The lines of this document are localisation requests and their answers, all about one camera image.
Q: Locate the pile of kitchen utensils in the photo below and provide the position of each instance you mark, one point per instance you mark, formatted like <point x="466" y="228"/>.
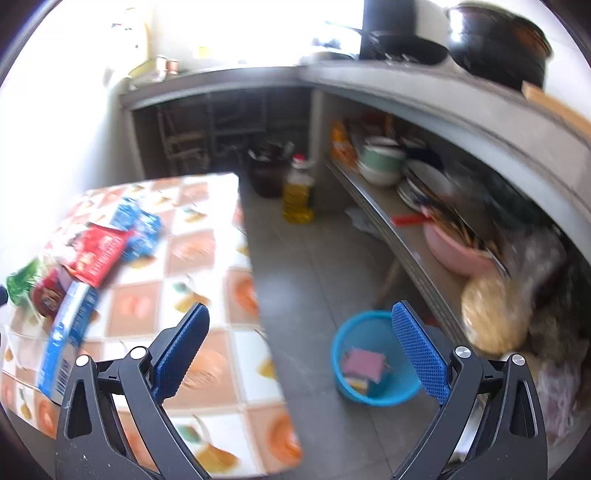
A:
<point x="466" y="235"/>

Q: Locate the red tin can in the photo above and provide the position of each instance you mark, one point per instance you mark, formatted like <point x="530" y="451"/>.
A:
<point x="48" y="295"/>

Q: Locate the printed tablecloth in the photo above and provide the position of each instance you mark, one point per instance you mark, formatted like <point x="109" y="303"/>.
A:
<point x="203" y="295"/>

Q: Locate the green drink bottle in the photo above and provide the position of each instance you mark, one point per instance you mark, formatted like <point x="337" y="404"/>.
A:
<point x="23" y="281"/>

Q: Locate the brown rimmed black pot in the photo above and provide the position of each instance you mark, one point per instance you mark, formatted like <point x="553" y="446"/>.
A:
<point x="526" y="55"/>

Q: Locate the dark utensil bin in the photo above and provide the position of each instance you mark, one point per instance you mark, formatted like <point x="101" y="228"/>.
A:
<point x="268" y="177"/>

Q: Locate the yellow grain plastic bag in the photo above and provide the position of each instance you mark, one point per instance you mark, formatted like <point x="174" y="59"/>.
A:
<point x="489" y="314"/>

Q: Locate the cream enamel basin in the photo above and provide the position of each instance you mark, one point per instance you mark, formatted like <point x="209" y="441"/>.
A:
<point x="143" y="69"/>

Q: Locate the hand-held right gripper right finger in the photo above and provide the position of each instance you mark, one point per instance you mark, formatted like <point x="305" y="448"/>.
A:
<point x="420" y="350"/>

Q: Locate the pink white plastic bag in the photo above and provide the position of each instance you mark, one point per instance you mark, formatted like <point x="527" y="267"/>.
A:
<point x="558" y="397"/>

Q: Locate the blue plastic wastebasket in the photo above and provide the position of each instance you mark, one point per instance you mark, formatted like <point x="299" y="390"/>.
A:
<point x="355" y="332"/>

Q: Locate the blue toothpaste box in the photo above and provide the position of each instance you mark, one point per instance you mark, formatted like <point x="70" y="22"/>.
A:
<point x="69" y="332"/>

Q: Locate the metal basin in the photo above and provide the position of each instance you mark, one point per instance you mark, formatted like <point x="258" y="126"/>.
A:
<point x="328" y="57"/>

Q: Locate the wooden cutting board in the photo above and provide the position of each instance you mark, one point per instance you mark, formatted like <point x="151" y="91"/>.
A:
<point x="554" y="105"/>

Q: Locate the yellow snack bag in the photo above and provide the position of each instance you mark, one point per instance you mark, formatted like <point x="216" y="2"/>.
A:
<point x="342" y="143"/>

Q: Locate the black cooking pot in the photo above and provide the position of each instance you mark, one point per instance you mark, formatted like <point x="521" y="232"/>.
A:
<point x="475" y="37"/>

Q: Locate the stack of white plates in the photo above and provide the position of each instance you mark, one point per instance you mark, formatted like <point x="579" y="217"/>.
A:
<point x="427" y="182"/>

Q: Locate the copper cup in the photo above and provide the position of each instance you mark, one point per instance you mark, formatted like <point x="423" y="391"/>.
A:
<point x="167" y="65"/>

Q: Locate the black wok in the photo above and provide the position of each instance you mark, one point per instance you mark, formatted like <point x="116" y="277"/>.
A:
<point x="411" y="46"/>

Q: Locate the pink sponge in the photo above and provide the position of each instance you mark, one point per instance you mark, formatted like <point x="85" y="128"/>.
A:
<point x="362" y="362"/>

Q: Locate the tall black cylinder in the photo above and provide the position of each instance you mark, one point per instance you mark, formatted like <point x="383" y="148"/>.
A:
<point x="388" y="23"/>

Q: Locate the pink plastic basin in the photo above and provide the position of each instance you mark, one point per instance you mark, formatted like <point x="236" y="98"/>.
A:
<point x="450" y="256"/>

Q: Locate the red snack packet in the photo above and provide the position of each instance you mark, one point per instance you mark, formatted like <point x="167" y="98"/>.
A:
<point x="99" y="254"/>

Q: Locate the blue snack wrapper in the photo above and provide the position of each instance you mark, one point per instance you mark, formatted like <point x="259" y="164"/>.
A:
<point x="138" y="226"/>

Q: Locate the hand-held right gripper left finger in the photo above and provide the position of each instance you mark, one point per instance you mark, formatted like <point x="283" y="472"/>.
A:
<point x="184" y="350"/>

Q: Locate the stack of bowls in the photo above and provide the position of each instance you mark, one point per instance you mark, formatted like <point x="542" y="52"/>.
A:
<point x="381" y="161"/>

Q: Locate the dark plastic bag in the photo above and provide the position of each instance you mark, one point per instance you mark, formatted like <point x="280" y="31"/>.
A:
<point x="558" y="318"/>

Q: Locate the cooking oil bottle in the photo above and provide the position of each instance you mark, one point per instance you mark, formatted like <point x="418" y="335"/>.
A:
<point x="298" y="198"/>

